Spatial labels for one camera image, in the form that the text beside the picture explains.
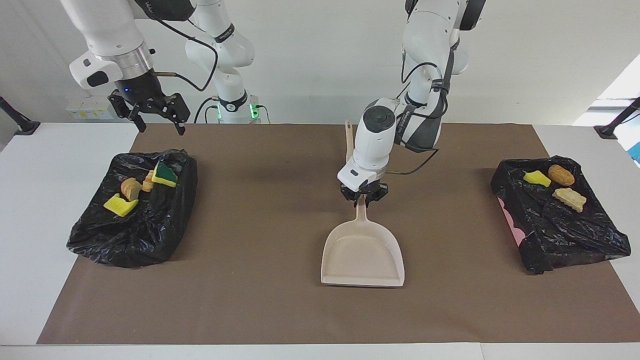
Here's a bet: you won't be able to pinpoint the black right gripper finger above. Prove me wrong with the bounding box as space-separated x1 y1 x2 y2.
108 93 147 134
159 93 192 136

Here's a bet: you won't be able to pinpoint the beige brush black bristles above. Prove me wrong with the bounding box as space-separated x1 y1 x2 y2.
344 120 356 166

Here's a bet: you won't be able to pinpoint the beige plastic dustpan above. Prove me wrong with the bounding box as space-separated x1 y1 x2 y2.
320 200 405 288

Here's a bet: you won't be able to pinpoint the yellow green scouring sponge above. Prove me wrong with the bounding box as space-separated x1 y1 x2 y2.
151 160 178 188

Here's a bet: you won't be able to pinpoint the curved yellow sponge piece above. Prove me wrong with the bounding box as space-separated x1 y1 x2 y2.
103 194 140 218

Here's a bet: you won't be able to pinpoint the small yellow sponge piece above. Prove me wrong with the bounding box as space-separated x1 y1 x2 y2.
523 170 552 188

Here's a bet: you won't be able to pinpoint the brown fried croquette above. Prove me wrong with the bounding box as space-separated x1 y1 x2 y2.
547 164 576 187

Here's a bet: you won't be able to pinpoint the pale bread chunk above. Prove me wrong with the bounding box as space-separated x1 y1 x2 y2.
552 187 587 213

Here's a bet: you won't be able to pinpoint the black trash bag bin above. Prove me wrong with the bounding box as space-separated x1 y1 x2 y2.
66 148 198 269

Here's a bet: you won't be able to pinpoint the pink plastic bin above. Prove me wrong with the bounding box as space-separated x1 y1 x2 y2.
498 196 527 247

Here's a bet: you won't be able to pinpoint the black trash bag liner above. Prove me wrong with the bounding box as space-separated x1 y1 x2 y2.
490 155 632 275

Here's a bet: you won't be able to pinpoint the black clamp stand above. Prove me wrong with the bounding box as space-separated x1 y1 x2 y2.
0 95 41 136
594 97 640 140

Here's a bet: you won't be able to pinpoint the brown table mat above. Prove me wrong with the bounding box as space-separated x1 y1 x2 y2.
36 123 640 345

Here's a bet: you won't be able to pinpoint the black base cable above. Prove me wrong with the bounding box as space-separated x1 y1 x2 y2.
194 96 221 124

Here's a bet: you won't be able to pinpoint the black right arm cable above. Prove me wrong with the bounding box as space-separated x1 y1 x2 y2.
145 10 219 93

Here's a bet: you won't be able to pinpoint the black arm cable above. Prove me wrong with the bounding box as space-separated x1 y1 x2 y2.
145 10 219 93
385 47 451 176

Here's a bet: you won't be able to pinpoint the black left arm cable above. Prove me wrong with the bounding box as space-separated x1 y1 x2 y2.
385 47 451 176

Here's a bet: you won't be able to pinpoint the white wall sockets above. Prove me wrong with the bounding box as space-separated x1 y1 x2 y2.
66 96 120 121

